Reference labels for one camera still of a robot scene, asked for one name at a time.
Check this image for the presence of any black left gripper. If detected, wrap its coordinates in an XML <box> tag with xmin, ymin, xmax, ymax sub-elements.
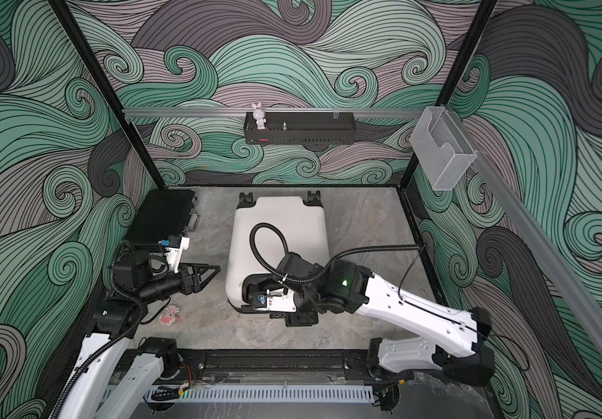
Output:
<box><xmin>138</xmin><ymin>261</ymin><xmax>219</xmax><ymax>305</ymax></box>

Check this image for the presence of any white hard-shell suitcase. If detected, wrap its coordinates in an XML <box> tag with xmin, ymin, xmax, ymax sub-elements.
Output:
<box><xmin>225</xmin><ymin>191</ymin><xmax>330</xmax><ymax>314</ymax></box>

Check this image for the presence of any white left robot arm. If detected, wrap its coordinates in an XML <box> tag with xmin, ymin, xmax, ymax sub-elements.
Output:
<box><xmin>50</xmin><ymin>237</ymin><xmax>220</xmax><ymax>418</ymax></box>

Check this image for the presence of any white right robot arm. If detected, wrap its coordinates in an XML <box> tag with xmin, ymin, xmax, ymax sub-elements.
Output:
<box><xmin>248</xmin><ymin>223</ymin><xmax>496</xmax><ymax>387</ymax></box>

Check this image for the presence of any pink round sticker toy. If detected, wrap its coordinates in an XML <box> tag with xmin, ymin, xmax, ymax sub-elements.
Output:
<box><xmin>159</xmin><ymin>305</ymin><xmax>180</xmax><ymax>326</ymax></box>

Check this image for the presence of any white pink bunny figurine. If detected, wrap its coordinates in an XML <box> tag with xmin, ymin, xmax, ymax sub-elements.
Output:
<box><xmin>251</xmin><ymin>102</ymin><xmax>267</xmax><ymax>130</ymax></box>

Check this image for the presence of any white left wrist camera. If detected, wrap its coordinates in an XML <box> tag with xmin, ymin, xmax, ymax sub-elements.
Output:
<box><xmin>159</xmin><ymin>235</ymin><xmax>190</xmax><ymax>273</ymax></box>

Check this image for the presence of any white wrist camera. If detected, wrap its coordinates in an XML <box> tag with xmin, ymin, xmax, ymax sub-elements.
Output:
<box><xmin>251</xmin><ymin>290</ymin><xmax>297</xmax><ymax>313</ymax></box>
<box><xmin>159</xmin><ymin>235</ymin><xmax>190</xmax><ymax>273</ymax></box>

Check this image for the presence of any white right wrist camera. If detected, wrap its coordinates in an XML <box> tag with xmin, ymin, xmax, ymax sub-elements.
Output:
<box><xmin>251</xmin><ymin>290</ymin><xmax>297</xmax><ymax>313</ymax></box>

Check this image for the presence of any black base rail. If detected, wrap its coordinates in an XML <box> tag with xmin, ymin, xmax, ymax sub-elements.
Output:
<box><xmin>179</xmin><ymin>348</ymin><xmax>377</xmax><ymax>380</ymax></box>

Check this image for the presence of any white slotted cable duct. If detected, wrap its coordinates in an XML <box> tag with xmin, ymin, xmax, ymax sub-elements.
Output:
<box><xmin>171</xmin><ymin>384</ymin><xmax>375</xmax><ymax>404</ymax></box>

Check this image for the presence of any black corner frame post left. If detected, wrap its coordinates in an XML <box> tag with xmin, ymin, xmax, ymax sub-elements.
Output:
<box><xmin>48</xmin><ymin>0</ymin><xmax>166</xmax><ymax>190</ymax></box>

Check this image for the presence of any black corner frame post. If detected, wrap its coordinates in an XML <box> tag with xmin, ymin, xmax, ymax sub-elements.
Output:
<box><xmin>48</xmin><ymin>0</ymin><xmax>166</xmax><ymax>190</ymax></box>
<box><xmin>400</xmin><ymin>1</ymin><xmax>498</xmax><ymax>191</ymax></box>

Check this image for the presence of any black wall shelf tray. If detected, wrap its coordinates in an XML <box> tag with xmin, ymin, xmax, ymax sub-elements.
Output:
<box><xmin>243</xmin><ymin>112</ymin><xmax>357</xmax><ymax>146</ymax></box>

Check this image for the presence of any aluminium wall rail back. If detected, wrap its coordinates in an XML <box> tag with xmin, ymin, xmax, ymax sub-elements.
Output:
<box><xmin>123</xmin><ymin>106</ymin><xmax>424</xmax><ymax>120</ymax></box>

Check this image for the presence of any aluminium wall rail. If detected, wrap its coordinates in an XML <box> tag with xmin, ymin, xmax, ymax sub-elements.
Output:
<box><xmin>123</xmin><ymin>106</ymin><xmax>424</xmax><ymax>120</ymax></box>
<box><xmin>449</xmin><ymin>110</ymin><xmax>602</xmax><ymax>355</ymax></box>

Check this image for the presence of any clear acrylic wall box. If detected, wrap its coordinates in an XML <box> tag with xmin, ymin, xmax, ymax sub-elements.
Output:
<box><xmin>410</xmin><ymin>106</ymin><xmax>477</xmax><ymax>191</ymax></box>

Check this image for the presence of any aluminium wall rail right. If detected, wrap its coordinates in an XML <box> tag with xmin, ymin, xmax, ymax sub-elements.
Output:
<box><xmin>449</xmin><ymin>110</ymin><xmax>602</xmax><ymax>355</ymax></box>

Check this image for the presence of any black corner frame post right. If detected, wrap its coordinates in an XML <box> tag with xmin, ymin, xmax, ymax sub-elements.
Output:
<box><xmin>400</xmin><ymin>1</ymin><xmax>498</xmax><ymax>191</ymax></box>

